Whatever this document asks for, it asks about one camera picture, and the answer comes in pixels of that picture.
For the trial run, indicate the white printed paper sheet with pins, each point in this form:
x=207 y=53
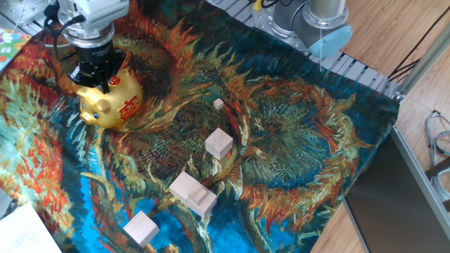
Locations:
x=24 y=232

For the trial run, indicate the aluminium frame post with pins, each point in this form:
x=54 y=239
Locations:
x=422 y=61

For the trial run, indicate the tiny light wooden cube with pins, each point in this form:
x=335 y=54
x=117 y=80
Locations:
x=218 y=103

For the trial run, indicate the aluminium table edge rail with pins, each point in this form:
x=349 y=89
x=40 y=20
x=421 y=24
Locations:
x=418 y=177

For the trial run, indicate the small flat wooden block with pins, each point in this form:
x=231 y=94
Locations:
x=199 y=195

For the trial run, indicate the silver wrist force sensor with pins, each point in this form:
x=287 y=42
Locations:
x=91 y=35

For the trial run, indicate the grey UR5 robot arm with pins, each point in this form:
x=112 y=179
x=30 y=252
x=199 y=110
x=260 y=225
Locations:
x=316 y=24

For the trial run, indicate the silver perforated metal plate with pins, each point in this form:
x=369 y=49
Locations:
x=28 y=8

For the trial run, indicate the yellow plastic object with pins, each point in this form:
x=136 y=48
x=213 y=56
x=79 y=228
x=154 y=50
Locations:
x=257 y=4

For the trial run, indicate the dark grey panel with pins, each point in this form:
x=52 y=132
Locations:
x=386 y=204

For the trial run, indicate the floral patterned mat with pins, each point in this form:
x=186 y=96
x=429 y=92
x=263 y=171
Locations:
x=10 y=45

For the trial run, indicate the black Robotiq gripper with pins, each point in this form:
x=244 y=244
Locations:
x=96 y=61

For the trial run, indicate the medium light wooden cube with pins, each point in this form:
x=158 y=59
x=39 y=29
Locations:
x=218 y=143

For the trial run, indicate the gold piggy bank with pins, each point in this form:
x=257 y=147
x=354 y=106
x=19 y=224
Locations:
x=112 y=103

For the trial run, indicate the sunflower painting tablecloth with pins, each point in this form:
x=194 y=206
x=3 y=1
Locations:
x=281 y=140

